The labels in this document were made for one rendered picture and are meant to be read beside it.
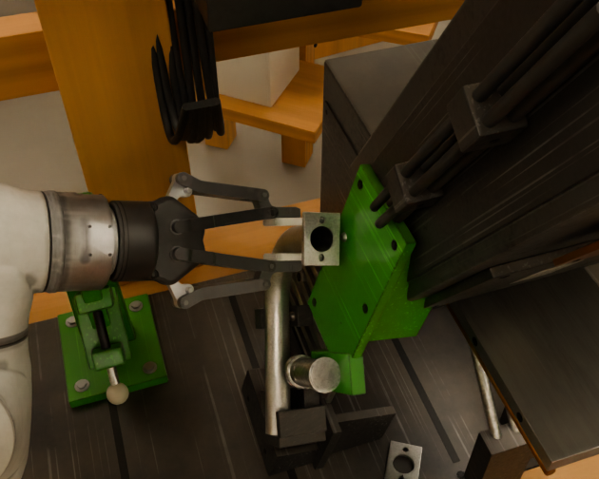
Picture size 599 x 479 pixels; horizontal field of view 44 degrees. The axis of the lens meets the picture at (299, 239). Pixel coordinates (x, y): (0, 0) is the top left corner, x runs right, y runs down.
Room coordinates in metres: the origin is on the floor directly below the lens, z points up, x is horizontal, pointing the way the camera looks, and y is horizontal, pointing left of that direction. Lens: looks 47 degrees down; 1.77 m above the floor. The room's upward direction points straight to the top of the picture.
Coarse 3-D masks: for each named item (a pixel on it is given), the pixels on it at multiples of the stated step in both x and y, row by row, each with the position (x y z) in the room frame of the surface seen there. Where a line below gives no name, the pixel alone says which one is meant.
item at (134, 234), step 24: (120, 216) 0.47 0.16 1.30; (144, 216) 0.47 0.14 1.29; (168, 216) 0.50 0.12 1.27; (192, 216) 0.50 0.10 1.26; (120, 240) 0.45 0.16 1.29; (144, 240) 0.45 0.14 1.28; (168, 240) 0.48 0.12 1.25; (192, 240) 0.49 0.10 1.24; (120, 264) 0.43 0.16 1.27; (144, 264) 0.44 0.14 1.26; (168, 264) 0.46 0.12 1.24; (192, 264) 0.47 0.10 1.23
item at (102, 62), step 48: (48, 0) 0.73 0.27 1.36; (96, 0) 0.75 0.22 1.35; (144, 0) 0.76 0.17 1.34; (48, 48) 0.73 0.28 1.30; (96, 48) 0.74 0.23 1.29; (144, 48) 0.76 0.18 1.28; (96, 96) 0.74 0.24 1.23; (144, 96) 0.76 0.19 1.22; (96, 144) 0.73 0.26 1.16; (144, 144) 0.75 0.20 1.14; (96, 192) 0.73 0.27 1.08; (144, 192) 0.75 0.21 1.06
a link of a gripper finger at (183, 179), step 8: (176, 176) 0.53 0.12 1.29; (184, 176) 0.53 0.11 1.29; (192, 176) 0.53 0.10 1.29; (184, 184) 0.52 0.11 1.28; (192, 184) 0.53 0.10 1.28; (200, 184) 0.53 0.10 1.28; (208, 184) 0.53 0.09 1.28; (216, 184) 0.53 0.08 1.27; (224, 184) 0.54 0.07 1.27; (232, 184) 0.54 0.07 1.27; (192, 192) 0.53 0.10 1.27; (200, 192) 0.52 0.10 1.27; (208, 192) 0.53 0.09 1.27; (216, 192) 0.53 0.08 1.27; (224, 192) 0.53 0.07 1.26; (232, 192) 0.53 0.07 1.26; (240, 192) 0.54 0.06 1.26; (248, 192) 0.54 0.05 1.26; (256, 192) 0.54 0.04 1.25; (264, 192) 0.55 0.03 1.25; (240, 200) 0.55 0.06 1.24; (248, 200) 0.55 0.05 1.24; (256, 200) 0.54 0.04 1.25; (264, 200) 0.54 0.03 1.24
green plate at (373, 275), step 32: (352, 192) 0.56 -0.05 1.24; (352, 224) 0.53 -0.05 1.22; (352, 256) 0.51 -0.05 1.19; (384, 256) 0.47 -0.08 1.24; (320, 288) 0.54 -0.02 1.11; (352, 288) 0.49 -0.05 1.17; (384, 288) 0.45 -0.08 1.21; (320, 320) 0.51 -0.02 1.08; (352, 320) 0.47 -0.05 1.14; (384, 320) 0.47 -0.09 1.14; (416, 320) 0.48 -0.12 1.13; (352, 352) 0.45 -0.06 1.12
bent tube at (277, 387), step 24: (312, 216) 0.54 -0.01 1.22; (336, 216) 0.54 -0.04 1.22; (288, 240) 0.56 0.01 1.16; (312, 240) 0.57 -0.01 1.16; (336, 240) 0.53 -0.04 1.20; (312, 264) 0.50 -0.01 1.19; (336, 264) 0.51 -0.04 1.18; (288, 288) 0.57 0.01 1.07; (264, 312) 0.55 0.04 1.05; (288, 312) 0.55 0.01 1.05; (288, 336) 0.52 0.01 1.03; (288, 384) 0.48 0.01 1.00; (288, 408) 0.46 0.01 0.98
